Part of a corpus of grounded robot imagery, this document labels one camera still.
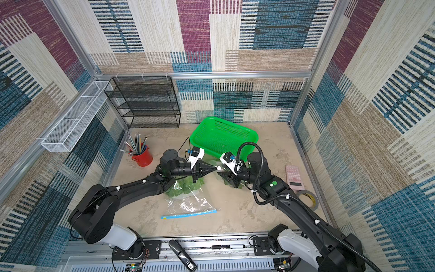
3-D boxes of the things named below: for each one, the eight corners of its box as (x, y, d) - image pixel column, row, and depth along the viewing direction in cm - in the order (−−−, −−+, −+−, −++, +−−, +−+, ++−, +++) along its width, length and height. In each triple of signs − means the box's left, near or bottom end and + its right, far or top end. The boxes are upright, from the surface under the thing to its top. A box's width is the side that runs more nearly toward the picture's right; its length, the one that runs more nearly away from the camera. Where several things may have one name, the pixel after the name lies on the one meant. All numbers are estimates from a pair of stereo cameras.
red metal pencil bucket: (139, 170, 101) (131, 159, 92) (136, 161, 105) (128, 149, 96) (155, 163, 104) (149, 151, 95) (152, 154, 108) (145, 142, 99)
